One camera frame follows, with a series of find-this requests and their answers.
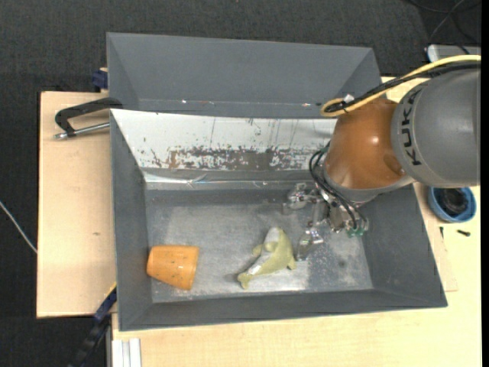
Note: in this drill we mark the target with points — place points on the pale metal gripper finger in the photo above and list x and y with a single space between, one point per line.
301 197
310 239

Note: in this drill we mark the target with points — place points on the green toy dolphin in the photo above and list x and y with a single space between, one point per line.
277 258

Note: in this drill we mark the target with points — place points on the grey metal bin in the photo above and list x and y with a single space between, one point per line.
229 224

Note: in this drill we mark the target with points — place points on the blue round container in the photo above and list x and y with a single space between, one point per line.
435 208

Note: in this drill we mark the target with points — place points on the small black screw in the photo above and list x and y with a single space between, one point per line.
464 233

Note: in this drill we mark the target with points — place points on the orange plastic cup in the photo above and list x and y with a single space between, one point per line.
173 266

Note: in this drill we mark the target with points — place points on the pale wood flat board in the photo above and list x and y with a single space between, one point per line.
76 205

